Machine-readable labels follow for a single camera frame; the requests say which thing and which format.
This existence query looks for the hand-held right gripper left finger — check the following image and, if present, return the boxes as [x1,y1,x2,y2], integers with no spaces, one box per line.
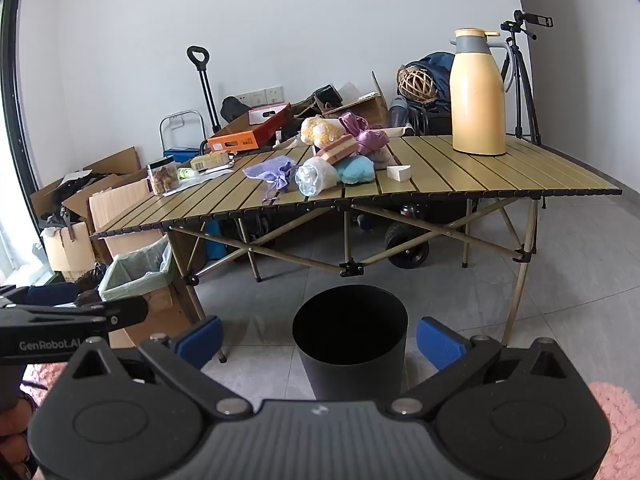
[65,316,252,417]

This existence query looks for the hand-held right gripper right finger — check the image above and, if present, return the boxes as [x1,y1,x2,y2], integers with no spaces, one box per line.
[385,316,576,417]

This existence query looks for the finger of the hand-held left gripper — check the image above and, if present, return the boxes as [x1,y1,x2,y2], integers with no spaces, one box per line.
[75,296,150,333]
[0,282,81,307]

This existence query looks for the black trash bin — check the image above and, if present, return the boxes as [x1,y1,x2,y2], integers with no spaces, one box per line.
[292,285,408,402]

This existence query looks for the purple organza pouch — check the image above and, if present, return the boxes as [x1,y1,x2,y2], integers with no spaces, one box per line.
[243,156,297,204]

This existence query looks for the cyan fluffy cloth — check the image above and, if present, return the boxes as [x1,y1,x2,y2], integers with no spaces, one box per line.
[334,155,377,184]

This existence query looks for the lilac fluffy cloth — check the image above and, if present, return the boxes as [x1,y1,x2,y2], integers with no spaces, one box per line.
[372,144,397,170]

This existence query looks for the white foam roll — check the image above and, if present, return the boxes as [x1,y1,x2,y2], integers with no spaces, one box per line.
[295,156,341,197]

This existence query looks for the purple satin cloth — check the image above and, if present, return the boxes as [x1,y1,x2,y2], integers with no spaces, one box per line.
[339,112,390,157]

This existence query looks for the pink layered sponge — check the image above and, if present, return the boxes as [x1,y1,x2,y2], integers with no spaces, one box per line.
[314,135,358,163]

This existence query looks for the yellow plush toy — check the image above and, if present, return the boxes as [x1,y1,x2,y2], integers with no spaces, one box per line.
[300,116,346,148]

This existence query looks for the black trash bag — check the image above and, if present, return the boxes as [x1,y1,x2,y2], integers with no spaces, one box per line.
[75,262,108,306]

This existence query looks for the person's left hand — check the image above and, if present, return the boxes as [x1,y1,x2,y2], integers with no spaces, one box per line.
[0,395,37,480]

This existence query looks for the green plastic bin liner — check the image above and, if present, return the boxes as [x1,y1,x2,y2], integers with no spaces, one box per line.
[98,234,173,303]

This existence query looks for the pink fluffy cloth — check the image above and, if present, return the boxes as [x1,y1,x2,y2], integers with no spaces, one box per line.
[587,382,640,480]
[22,362,66,403]

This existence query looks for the cardboard box with liner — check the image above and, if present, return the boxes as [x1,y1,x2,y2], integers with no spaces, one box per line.
[97,237,206,348]

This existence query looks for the small pale cardboard box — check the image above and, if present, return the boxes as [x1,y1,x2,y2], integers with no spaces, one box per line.
[42,222,96,281]

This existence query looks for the black wagon wheel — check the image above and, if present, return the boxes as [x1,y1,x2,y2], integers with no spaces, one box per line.
[384,225,431,269]

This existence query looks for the blue plastic case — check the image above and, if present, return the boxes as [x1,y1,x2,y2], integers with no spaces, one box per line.
[205,220,236,261]

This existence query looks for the plain cardboard box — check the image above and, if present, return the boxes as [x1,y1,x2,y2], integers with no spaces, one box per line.
[89,178,171,261]

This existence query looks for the clear snack jar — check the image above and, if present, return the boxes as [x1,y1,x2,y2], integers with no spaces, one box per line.
[146,158,179,196]

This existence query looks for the large open cardboard box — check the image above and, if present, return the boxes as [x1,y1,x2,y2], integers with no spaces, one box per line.
[30,146,151,241]

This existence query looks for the blue box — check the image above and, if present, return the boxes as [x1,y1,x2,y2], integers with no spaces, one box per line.
[164,146,203,165]

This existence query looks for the pale yellow box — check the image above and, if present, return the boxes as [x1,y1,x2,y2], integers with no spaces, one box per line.
[190,152,231,171]

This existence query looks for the khaki folding table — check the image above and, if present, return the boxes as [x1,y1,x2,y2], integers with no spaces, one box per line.
[90,132,623,365]

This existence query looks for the orange cardboard box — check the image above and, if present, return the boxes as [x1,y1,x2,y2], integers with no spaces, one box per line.
[206,102,292,153]

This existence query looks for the beige cloth bag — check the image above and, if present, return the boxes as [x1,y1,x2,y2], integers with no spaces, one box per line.
[272,126,416,151]

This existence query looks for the grey blue water bottle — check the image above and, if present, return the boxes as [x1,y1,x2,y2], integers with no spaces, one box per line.
[389,96,410,128]

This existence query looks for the white pink box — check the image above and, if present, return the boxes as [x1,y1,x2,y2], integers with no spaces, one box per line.
[248,103,291,125]

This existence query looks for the yellow thermos jug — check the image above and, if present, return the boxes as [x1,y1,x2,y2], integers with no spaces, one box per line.
[449,28,513,156]

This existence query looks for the rattan ball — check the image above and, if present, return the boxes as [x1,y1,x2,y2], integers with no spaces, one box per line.
[396,66,440,106]

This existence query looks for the blue fabric bag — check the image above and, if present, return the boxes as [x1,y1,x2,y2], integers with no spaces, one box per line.
[400,51,456,113]

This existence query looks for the black tripod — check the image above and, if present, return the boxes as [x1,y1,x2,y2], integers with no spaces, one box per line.
[500,9,554,146]

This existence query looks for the black wagon frame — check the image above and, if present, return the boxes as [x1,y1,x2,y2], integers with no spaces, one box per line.
[380,199,476,241]

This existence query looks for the metal tube frame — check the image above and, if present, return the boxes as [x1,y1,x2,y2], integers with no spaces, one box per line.
[160,110,207,153]

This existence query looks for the black window frame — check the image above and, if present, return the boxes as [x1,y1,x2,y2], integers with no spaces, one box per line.
[0,0,43,286]

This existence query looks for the black cart handle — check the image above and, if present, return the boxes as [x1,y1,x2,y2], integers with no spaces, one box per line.
[186,46,222,136]

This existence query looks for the black camera bag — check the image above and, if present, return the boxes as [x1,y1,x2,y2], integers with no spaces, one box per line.
[312,84,343,108]

